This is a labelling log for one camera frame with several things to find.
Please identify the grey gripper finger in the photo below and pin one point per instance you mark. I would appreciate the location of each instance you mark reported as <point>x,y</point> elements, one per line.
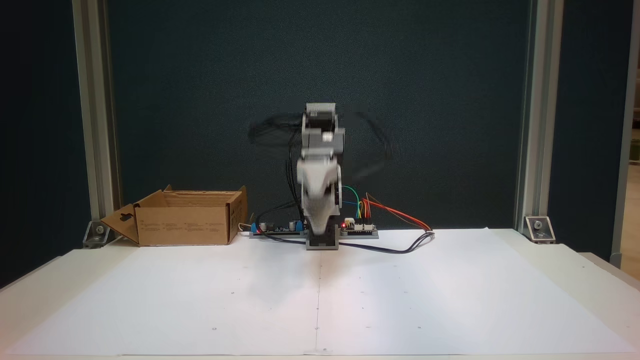
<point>314,210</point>
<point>329,212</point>

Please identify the aluminium corner bracket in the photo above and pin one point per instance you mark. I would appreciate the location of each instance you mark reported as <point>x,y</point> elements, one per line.
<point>539,229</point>
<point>96,235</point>

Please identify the large white paper sheet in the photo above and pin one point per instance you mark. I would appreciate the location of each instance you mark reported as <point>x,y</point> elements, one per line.
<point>320,300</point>

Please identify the open cardboard box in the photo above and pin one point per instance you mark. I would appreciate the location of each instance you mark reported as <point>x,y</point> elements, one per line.
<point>180,222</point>

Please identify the blue circuit board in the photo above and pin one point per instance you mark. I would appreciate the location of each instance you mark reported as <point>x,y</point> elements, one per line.
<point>277,229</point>

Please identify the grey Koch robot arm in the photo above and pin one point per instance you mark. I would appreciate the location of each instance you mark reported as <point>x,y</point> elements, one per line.
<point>320,117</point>

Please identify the aluminium frame post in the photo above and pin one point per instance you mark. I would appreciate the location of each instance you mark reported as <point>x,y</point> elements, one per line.
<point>539,110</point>
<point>95,110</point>

